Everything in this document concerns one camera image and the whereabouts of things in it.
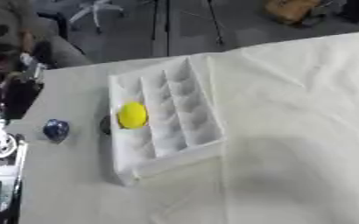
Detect small dark object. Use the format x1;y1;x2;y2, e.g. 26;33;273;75
98;115;114;136

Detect tan bag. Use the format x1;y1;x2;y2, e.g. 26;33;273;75
262;0;327;28

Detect white chair base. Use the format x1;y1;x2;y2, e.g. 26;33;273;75
66;0;126;34

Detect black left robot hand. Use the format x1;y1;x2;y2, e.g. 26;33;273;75
0;72;45;121

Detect yellow ball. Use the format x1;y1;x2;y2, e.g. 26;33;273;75
115;101;151;130

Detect white compartment box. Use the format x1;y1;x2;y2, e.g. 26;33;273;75
107;53;229;187

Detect blue ball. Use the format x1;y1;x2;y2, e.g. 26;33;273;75
41;118;73;144

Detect black tripod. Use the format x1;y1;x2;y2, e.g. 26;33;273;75
149;0;228;57

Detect person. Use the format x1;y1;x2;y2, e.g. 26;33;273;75
0;0;94;74

